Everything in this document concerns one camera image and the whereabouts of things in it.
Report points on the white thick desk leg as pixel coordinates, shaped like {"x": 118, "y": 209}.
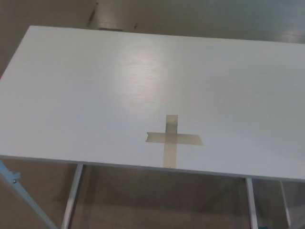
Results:
{"x": 252, "y": 202}

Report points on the white thin desk leg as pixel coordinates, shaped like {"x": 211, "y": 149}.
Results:
{"x": 286, "y": 205}

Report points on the teal object on floor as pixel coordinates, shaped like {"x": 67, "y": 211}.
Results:
{"x": 263, "y": 227}

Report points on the light blue metal frame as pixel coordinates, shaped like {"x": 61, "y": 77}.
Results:
{"x": 23, "y": 193}

